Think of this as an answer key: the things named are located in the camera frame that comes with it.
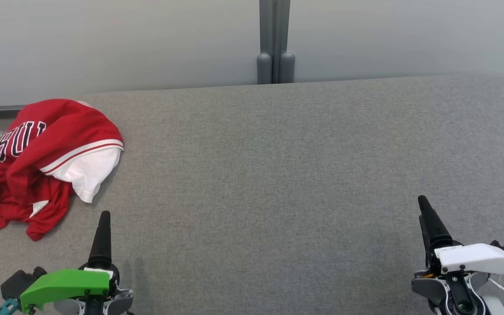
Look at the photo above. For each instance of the grey partition post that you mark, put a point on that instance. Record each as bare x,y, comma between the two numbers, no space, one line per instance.
274,43

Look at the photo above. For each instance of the grey fabric sofa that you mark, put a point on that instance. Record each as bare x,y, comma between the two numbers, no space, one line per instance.
278,197

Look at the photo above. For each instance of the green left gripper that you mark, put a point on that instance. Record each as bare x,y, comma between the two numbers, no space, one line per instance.
68,282

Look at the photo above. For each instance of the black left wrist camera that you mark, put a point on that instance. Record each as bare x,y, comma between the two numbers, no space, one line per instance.
18,282

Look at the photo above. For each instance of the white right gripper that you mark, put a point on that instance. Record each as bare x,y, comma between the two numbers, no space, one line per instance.
475,258

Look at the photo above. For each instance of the red Bulls jersey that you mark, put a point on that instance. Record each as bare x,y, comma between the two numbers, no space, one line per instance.
59,131

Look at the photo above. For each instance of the teal left camera connector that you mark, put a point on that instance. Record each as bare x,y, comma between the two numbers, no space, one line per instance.
6,307

